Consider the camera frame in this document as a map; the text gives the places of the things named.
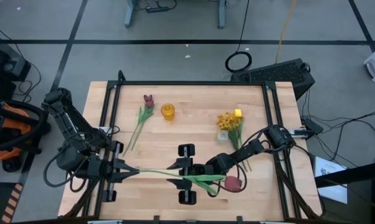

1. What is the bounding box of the grey desk leg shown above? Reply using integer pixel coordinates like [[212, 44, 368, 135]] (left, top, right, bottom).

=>
[[124, 0, 135, 29], [217, 0, 227, 30]]

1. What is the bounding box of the black power strip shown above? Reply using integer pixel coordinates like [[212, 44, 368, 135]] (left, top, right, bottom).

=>
[[145, 6, 170, 14]]

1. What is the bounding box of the yellow artificial tulip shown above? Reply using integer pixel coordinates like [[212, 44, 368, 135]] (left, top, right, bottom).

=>
[[234, 108, 253, 172]]

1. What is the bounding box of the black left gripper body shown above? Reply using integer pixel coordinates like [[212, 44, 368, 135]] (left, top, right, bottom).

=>
[[90, 141, 125, 202]]

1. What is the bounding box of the yellow cable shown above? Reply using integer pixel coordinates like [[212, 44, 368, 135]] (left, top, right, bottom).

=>
[[274, 0, 298, 64]]

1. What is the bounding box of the black power adapter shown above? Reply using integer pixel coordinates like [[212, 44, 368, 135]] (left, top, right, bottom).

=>
[[301, 117, 325, 135]]

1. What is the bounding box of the black equipment case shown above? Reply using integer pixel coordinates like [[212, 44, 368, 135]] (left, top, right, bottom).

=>
[[0, 29, 32, 100]]

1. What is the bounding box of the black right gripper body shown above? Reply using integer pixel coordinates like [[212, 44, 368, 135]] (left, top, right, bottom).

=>
[[178, 143, 216, 205]]

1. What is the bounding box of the black metal table frame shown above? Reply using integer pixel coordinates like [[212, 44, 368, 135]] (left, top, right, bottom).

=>
[[62, 70, 327, 220]]

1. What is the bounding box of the yellow glass vase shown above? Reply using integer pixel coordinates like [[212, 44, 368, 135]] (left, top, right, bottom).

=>
[[161, 103, 176, 121]]

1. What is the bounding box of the coiled black cable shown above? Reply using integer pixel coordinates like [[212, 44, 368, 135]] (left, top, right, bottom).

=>
[[224, 0, 253, 74]]

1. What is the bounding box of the white printed paper sheet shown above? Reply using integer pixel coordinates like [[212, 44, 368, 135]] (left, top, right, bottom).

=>
[[313, 155, 349, 205]]

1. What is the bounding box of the clear glass vase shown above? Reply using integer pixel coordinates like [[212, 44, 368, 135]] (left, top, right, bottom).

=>
[[217, 130, 229, 146]]

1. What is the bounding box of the black desk edge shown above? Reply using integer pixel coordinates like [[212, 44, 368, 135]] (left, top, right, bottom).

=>
[[315, 160, 375, 224]]

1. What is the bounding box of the orange and black vacuum cleaner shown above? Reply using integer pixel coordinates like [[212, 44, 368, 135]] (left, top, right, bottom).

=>
[[0, 98, 51, 174]]

